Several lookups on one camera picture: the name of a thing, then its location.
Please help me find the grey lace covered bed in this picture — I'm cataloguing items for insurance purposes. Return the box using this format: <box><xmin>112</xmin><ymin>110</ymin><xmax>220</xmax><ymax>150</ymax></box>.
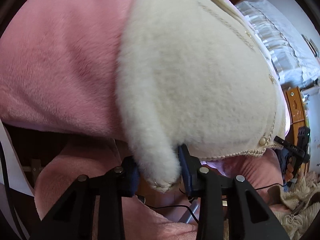
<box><xmin>236</xmin><ymin>0</ymin><xmax>319</xmax><ymax>88</ymax></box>

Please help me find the black cable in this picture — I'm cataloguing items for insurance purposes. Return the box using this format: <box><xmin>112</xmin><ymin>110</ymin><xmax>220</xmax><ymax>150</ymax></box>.
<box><xmin>137</xmin><ymin>182</ymin><xmax>288</xmax><ymax>225</ymax></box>

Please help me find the pink fleece bed blanket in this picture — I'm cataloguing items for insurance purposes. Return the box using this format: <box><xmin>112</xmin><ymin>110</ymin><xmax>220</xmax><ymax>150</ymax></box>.
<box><xmin>1</xmin><ymin>0</ymin><xmax>283</xmax><ymax>239</ymax></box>

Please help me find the orange wooden drawer cabinet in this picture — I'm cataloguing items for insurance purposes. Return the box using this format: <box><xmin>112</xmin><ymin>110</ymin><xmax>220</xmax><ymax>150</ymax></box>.
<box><xmin>283</xmin><ymin>87</ymin><xmax>309</xmax><ymax>170</ymax></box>

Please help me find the beige knit blanket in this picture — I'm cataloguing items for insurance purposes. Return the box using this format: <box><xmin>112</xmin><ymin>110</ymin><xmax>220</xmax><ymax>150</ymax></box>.
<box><xmin>268</xmin><ymin>172</ymin><xmax>319</xmax><ymax>239</ymax></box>

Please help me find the cream fuzzy cardigan sweater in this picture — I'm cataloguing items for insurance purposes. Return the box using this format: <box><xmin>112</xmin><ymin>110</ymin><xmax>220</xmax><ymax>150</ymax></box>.
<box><xmin>116</xmin><ymin>0</ymin><xmax>286</xmax><ymax>192</ymax></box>

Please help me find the person's right hand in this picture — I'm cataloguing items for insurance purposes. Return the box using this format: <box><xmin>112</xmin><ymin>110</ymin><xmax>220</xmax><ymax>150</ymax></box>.
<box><xmin>276</xmin><ymin>149</ymin><xmax>293</xmax><ymax>183</ymax></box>

